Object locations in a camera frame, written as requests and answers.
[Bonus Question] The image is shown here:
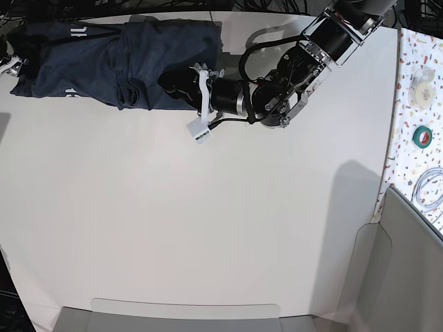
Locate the green tape roll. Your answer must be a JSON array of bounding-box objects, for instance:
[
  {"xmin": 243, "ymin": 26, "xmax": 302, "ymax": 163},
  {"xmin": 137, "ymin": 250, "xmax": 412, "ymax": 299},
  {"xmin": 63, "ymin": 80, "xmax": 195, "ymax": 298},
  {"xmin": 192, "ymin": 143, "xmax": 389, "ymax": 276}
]
[{"xmin": 413, "ymin": 126, "xmax": 433, "ymax": 149}]

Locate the dark blue t-shirt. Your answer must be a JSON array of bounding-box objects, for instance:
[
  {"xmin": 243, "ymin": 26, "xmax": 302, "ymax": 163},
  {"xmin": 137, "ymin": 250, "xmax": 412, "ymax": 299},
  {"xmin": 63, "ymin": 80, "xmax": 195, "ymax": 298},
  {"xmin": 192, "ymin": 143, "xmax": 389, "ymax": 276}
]
[{"xmin": 7, "ymin": 19, "xmax": 221, "ymax": 110}]

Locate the grey bin right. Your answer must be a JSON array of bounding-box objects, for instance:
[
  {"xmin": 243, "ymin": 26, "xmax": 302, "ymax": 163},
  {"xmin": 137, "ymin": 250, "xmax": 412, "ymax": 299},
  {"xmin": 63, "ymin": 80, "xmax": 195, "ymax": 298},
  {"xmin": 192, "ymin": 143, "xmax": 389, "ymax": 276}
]
[{"xmin": 334, "ymin": 187, "xmax": 442, "ymax": 331}]

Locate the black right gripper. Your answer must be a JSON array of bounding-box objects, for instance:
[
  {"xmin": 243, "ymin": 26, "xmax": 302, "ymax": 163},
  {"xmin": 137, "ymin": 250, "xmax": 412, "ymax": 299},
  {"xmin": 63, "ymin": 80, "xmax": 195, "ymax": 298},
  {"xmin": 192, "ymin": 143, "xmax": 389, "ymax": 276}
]
[{"xmin": 1, "ymin": 38, "xmax": 29, "ymax": 77}]

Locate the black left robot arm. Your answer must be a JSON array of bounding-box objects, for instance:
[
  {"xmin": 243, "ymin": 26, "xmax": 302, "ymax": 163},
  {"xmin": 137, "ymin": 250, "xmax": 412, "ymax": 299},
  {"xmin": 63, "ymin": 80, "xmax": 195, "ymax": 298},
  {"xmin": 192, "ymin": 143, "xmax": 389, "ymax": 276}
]
[{"xmin": 159, "ymin": 1, "xmax": 395, "ymax": 131}]

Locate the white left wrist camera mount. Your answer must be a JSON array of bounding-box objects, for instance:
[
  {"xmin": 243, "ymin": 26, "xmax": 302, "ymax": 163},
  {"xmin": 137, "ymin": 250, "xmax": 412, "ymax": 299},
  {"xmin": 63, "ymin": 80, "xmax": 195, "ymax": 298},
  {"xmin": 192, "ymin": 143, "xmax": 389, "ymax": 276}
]
[{"xmin": 187, "ymin": 63, "xmax": 224, "ymax": 144}]

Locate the grey bin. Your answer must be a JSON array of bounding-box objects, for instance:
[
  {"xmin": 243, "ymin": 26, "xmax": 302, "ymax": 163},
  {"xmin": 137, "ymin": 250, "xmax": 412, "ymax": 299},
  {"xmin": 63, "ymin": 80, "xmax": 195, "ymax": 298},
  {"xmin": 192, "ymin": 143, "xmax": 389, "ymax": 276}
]
[
  {"xmin": 53, "ymin": 298, "xmax": 316, "ymax": 331},
  {"xmin": 334, "ymin": 187, "xmax": 442, "ymax": 331}
]

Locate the grey bin bottom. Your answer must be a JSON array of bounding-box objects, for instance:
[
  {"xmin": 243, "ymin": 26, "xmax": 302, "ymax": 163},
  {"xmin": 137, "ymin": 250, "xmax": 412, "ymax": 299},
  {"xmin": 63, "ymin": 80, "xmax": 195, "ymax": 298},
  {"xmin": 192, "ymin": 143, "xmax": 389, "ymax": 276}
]
[{"xmin": 53, "ymin": 298, "xmax": 316, "ymax": 331}]

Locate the terrazzo pattern side table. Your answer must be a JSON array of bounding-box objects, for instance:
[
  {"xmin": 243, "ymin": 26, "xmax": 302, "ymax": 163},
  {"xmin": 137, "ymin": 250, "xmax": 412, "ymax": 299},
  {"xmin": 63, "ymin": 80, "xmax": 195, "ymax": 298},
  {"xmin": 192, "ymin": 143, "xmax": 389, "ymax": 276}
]
[{"xmin": 372, "ymin": 28, "xmax": 442, "ymax": 231}]

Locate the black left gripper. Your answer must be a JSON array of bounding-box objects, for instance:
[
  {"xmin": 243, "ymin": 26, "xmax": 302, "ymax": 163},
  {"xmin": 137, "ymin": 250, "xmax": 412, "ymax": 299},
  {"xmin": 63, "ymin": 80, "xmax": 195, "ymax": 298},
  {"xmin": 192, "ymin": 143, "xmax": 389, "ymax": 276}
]
[{"xmin": 157, "ymin": 68, "xmax": 247, "ymax": 116}]

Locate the coiled grey cable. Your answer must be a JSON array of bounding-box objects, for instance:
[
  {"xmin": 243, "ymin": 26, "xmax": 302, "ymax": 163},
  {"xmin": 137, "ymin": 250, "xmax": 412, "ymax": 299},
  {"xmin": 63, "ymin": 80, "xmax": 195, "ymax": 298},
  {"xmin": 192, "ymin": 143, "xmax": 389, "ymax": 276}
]
[{"xmin": 410, "ymin": 167, "xmax": 443, "ymax": 211}]

